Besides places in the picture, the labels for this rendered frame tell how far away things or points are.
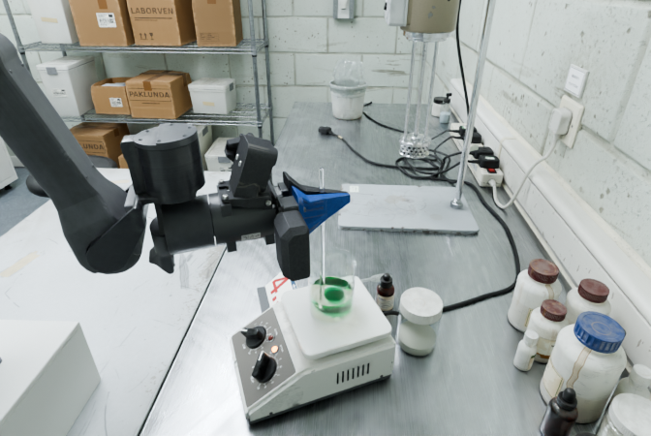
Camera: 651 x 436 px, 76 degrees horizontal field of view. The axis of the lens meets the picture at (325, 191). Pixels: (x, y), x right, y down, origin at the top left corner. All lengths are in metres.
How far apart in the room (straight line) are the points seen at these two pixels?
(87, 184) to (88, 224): 0.04
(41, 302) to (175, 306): 0.23
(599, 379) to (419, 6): 0.61
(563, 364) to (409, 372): 0.19
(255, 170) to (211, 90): 2.37
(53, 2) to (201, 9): 0.88
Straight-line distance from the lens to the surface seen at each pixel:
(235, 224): 0.43
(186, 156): 0.40
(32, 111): 0.41
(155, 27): 2.78
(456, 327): 0.71
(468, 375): 0.65
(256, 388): 0.57
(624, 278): 0.74
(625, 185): 0.81
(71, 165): 0.42
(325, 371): 0.55
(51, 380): 0.60
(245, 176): 0.42
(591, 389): 0.61
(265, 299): 0.72
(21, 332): 0.64
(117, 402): 0.66
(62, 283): 0.89
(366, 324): 0.56
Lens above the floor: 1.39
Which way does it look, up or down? 28 degrees down
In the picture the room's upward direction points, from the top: straight up
